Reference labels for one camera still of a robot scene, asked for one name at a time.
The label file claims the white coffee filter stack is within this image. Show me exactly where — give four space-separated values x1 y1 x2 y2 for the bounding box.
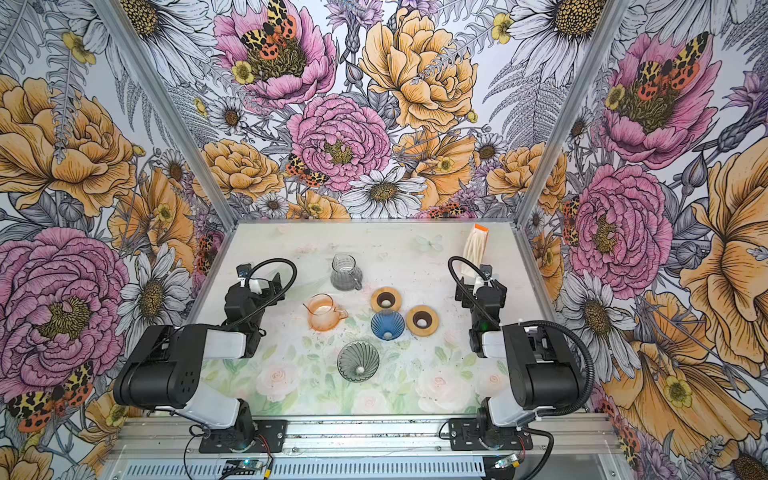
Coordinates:
462 224 489 267

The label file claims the orange glass pitcher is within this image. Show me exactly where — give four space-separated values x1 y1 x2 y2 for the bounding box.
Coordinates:
303 293 349 332

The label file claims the grey glass dripper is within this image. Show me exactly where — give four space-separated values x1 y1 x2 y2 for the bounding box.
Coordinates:
337 341 380 383

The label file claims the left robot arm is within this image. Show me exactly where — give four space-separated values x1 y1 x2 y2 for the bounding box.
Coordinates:
113 274 285 451

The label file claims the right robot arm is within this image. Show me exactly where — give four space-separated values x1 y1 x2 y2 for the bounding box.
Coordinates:
448 280 595 451

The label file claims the blue glass dripper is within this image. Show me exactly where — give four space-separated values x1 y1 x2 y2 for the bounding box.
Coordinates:
371 309 406 341

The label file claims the clear grey glass pitcher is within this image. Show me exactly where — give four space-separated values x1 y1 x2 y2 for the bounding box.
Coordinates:
330 254 363 291

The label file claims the green circuit board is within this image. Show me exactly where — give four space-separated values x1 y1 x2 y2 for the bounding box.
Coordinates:
221 459 267 478

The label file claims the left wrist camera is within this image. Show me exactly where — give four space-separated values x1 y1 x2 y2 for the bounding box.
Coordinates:
236 263 263 294

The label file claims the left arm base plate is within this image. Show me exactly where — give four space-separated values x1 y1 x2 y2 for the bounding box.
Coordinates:
198 420 288 454

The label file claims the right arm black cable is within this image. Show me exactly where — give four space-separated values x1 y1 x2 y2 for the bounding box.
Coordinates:
447 256 596 417

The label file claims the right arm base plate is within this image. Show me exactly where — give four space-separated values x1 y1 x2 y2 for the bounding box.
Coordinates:
447 417 533 451

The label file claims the aluminium mounting rail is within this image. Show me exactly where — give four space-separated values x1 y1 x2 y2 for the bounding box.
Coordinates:
113 413 622 463

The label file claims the white vented cable duct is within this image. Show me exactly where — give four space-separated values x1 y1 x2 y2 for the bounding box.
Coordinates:
110 456 486 479

